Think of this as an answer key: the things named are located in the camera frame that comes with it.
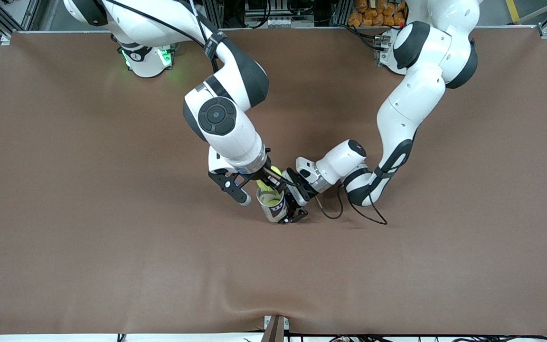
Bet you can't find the white terminal strip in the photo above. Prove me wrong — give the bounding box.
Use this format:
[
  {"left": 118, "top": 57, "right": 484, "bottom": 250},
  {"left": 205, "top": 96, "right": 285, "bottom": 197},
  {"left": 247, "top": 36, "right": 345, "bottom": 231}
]
[{"left": 245, "top": 17, "right": 302, "bottom": 28}]

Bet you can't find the brown table mat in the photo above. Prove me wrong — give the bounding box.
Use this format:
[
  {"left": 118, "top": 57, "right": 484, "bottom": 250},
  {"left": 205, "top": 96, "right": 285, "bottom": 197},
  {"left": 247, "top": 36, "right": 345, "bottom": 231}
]
[{"left": 0, "top": 28, "right": 547, "bottom": 336}]

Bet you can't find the aluminium rack profile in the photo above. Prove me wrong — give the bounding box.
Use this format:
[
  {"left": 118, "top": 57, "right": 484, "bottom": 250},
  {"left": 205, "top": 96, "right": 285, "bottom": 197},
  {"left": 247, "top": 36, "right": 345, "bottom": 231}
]
[
  {"left": 205, "top": 0, "right": 224, "bottom": 28},
  {"left": 330, "top": 0, "right": 350, "bottom": 27}
]

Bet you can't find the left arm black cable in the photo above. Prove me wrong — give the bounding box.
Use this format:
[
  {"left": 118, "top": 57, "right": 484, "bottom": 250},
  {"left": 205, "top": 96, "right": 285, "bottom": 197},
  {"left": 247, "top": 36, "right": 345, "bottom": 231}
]
[{"left": 315, "top": 183, "right": 389, "bottom": 225}]

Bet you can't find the table edge clamp bracket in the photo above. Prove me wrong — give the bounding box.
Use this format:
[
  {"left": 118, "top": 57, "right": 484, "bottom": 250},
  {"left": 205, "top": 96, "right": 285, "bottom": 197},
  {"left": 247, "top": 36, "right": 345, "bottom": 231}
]
[{"left": 263, "top": 314, "right": 289, "bottom": 342}]

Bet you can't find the clear Wilson tennis ball can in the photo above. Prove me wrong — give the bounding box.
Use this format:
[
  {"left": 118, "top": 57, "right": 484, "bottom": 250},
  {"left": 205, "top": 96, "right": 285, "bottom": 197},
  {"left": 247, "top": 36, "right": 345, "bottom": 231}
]
[{"left": 256, "top": 188, "right": 288, "bottom": 224}]

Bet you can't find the pile of orange lumpy items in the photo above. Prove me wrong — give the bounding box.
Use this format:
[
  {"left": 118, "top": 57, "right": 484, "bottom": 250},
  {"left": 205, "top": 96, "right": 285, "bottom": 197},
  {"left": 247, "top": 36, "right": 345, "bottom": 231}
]
[{"left": 348, "top": 0, "right": 407, "bottom": 27}]

